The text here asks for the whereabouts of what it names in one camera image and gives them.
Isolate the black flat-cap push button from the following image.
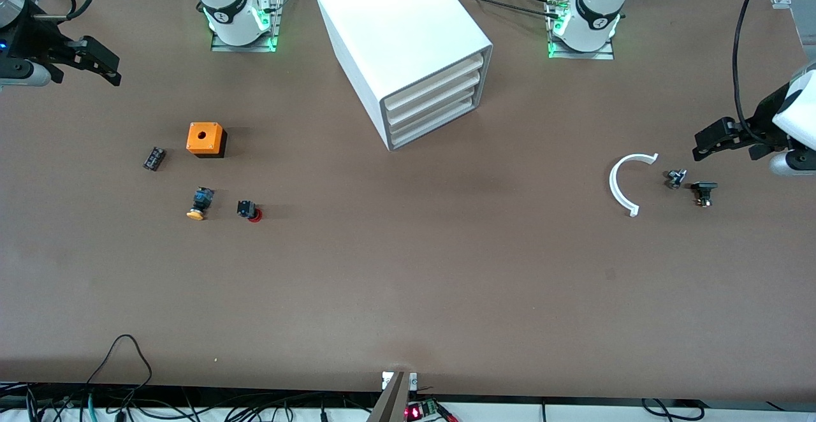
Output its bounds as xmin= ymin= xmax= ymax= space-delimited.
xmin=691 ymin=181 xmax=719 ymax=207

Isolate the yellow mushroom push button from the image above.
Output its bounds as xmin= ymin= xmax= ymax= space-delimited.
xmin=186 ymin=186 xmax=215 ymax=221

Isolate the white curved plastic arc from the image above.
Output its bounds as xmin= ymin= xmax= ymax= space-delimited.
xmin=609 ymin=153 xmax=659 ymax=217

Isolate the orange box with hole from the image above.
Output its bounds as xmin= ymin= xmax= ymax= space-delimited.
xmin=186 ymin=122 xmax=228 ymax=159

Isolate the circuit board with red light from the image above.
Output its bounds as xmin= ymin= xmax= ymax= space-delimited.
xmin=405 ymin=400 xmax=442 ymax=421

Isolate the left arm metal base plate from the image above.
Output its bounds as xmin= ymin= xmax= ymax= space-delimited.
xmin=547 ymin=0 xmax=616 ymax=61

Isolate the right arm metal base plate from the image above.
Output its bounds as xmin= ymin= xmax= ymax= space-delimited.
xmin=210 ymin=0 xmax=285 ymax=53

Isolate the thin black power cable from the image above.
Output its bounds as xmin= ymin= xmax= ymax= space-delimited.
xmin=453 ymin=0 xmax=562 ymax=18

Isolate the black coiled cable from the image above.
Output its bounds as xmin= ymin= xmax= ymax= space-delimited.
xmin=641 ymin=398 xmax=702 ymax=421

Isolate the black looped cable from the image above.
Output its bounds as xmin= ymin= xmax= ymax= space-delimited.
xmin=86 ymin=335 xmax=154 ymax=404

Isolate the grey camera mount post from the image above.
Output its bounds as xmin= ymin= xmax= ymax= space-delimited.
xmin=367 ymin=371 xmax=418 ymax=422

